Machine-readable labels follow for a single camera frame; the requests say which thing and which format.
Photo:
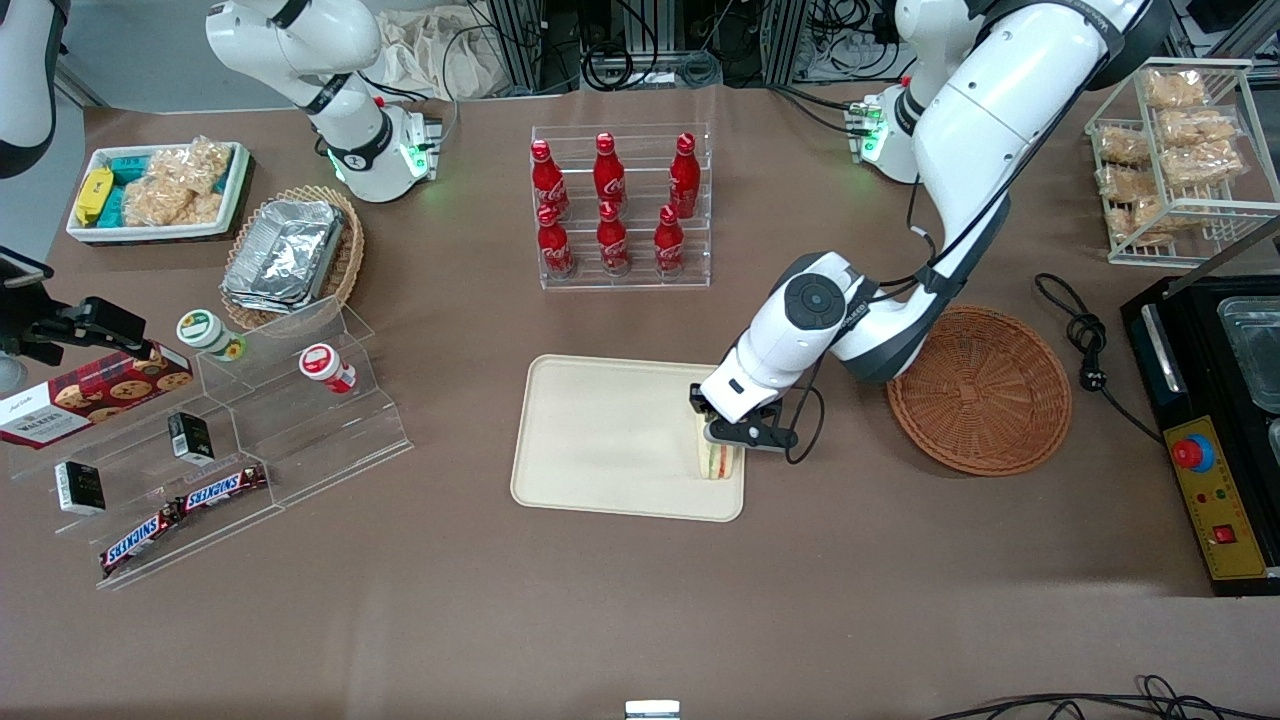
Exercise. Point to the triangular sandwich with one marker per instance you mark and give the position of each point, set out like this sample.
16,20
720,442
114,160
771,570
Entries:
718,462

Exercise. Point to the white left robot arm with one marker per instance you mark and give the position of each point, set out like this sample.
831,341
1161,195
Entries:
1000,110

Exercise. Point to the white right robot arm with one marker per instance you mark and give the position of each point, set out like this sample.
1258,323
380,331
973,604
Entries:
345,110

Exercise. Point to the beige rectangular serving tray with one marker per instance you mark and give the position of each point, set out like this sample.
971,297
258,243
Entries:
610,438

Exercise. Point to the round brown wicker basket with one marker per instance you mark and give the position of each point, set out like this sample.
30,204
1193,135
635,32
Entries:
985,395

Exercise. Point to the light oval wicker basket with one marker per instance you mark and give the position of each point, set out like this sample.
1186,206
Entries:
350,250

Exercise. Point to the red tartan cookie box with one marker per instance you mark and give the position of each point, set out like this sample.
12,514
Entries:
90,400

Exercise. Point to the clear acrylic bottle rack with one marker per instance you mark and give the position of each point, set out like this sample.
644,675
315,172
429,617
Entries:
640,282

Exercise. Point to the small black box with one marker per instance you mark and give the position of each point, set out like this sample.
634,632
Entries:
80,488
190,437

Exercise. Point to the red cola bottle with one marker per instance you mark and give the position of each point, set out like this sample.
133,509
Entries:
548,180
613,243
685,180
555,245
609,175
669,243

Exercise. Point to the yellow snack packet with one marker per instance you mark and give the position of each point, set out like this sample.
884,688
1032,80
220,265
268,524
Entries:
93,195

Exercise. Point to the white rectangular plastic bin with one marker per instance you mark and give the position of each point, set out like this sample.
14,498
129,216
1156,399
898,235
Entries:
150,233

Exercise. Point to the green lid yogurt cup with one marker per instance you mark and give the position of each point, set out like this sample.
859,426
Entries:
205,332

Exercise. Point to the Snickers chocolate bar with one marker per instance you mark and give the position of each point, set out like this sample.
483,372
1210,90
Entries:
140,540
222,488

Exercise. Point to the teal snack packets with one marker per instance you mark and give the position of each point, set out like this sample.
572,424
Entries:
128,168

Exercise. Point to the bagged rice crackers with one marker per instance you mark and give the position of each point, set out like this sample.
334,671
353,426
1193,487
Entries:
175,190

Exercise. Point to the clear acrylic stepped shelf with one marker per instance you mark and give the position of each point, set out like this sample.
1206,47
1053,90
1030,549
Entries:
300,430

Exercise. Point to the stacked aluminium foil trays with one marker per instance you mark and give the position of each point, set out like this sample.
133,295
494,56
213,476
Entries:
285,255

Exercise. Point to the red lid yogurt cup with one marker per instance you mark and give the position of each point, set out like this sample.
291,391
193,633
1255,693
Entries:
322,365

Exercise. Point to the small silver metal block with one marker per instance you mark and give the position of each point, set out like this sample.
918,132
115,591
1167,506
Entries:
652,710

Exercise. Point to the bagged fried snack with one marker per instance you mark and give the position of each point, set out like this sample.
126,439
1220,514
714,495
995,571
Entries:
1175,90
1198,127
1125,183
1140,218
1200,165
1122,147

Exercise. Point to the black machine with yellow panel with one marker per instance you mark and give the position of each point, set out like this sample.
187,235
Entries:
1215,500

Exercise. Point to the clear glass dish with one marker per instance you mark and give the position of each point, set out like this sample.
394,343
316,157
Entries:
1255,350

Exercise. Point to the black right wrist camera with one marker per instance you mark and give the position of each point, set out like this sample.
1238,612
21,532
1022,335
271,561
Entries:
105,322

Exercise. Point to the aluminium frame post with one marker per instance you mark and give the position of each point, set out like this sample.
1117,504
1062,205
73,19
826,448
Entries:
535,45

